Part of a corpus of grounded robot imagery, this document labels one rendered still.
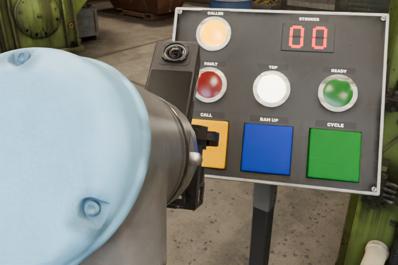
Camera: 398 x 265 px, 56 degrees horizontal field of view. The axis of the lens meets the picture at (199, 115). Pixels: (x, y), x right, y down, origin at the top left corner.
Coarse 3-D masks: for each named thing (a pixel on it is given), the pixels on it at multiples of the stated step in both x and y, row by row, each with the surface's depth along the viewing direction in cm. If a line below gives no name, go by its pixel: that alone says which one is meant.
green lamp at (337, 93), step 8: (336, 80) 58; (344, 80) 58; (328, 88) 58; (336, 88) 58; (344, 88) 58; (328, 96) 58; (336, 96) 58; (344, 96) 57; (336, 104) 58; (344, 104) 57
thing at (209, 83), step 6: (204, 72) 61; (210, 72) 61; (198, 78) 61; (204, 78) 61; (210, 78) 61; (216, 78) 61; (198, 84) 61; (204, 84) 61; (210, 84) 61; (216, 84) 61; (222, 84) 61; (198, 90) 61; (204, 90) 61; (210, 90) 61; (216, 90) 61; (204, 96) 61; (210, 96) 61
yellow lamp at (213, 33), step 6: (204, 24) 62; (210, 24) 62; (216, 24) 62; (222, 24) 62; (204, 30) 62; (210, 30) 62; (216, 30) 62; (222, 30) 62; (204, 36) 62; (210, 36) 62; (216, 36) 62; (222, 36) 61; (204, 42) 62; (210, 42) 62; (216, 42) 62; (222, 42) 61
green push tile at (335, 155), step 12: (312, 132) 57; (324, 132) 57; (336, 132) 57; (348, 132) 57; (360, 132) 56; (312, 144) 57; (324, 144) 57; (336, 144) 57; (348, 144) 56; (360, 144) 56; (312, 156) 57; (324, 156) 57; (336, 156) 57; (348, 156) 56; (360, 156) 56; (312, 168) 57; (324, 168) 57; (336, 168) 56; (348, 168) 56; (348, 180) 56
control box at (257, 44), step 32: (192, 32) 63; (256, 32) 61; (288, 32) 60; (320, 32) 59; (352, 32) 59; (384, 32) 58; (224, 64) 61; (256, 64) 60; (288, 64) 60; (320, 64) 59; (352, 64) 58; (384, 64) 57; (224, 96) 61; (256, 96) 60; (288, 96) 59; (320, 96) 58; (352, 96) 57; (384, 96) 57; (320, 128) 58; (352, 128) 57; (352, 192) 57
